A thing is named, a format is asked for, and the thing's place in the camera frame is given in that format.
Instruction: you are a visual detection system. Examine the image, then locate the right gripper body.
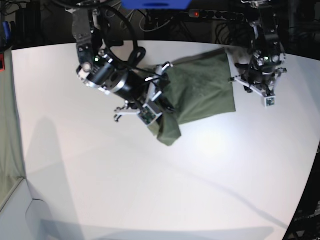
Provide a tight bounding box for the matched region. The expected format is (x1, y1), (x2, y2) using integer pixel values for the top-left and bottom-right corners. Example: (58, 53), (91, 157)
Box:
(109, 62), (173, 116)

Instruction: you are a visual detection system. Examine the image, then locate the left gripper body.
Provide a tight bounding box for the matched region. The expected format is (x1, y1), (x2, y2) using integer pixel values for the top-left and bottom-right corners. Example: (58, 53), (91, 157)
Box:
(236, 68), (283, 97)

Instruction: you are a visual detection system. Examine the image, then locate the green t-shirt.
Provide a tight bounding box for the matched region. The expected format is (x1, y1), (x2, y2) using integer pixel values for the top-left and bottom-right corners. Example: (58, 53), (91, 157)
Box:
(149, 48), (236, 146)

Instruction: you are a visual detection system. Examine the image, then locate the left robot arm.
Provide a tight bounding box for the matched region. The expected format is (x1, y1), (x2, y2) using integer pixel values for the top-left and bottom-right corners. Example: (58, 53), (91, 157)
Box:
(229, 0), (287, 107)

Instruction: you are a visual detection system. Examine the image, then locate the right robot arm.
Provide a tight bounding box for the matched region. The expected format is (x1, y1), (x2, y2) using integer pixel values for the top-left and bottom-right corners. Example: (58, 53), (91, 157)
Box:
(65, 0), (175, 126)

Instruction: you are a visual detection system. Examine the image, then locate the black power strip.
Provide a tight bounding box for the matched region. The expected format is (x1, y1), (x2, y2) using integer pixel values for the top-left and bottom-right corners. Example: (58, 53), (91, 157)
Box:
(188, 9), (245, 22)

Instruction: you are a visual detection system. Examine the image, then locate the blue plastic bin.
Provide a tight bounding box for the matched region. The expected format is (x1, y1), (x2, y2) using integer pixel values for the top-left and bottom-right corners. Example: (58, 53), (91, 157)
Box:
(121, 0), (191, 10)

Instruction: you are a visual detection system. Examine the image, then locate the green cloth at left edge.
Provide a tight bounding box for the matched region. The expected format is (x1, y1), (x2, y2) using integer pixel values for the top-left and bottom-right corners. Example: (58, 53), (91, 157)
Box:
(0, 50), (26, 205)

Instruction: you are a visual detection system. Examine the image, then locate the red box at left edge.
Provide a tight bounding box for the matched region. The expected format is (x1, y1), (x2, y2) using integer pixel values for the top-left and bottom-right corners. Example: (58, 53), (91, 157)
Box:
(0, 53), (6, 72)

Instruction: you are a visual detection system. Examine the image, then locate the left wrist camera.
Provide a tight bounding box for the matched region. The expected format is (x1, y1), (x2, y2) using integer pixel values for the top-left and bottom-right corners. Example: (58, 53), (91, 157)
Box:
(262, 95), (276, 108)

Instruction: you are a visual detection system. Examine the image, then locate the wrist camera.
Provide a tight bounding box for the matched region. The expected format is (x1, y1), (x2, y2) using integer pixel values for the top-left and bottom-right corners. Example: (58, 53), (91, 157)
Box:
(262, 95), (276, 108)
(138, 101), (163, 126)

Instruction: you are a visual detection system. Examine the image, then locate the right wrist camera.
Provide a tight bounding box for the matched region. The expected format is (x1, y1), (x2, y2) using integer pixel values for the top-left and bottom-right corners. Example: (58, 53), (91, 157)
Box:
(138, 101), (163, 126)

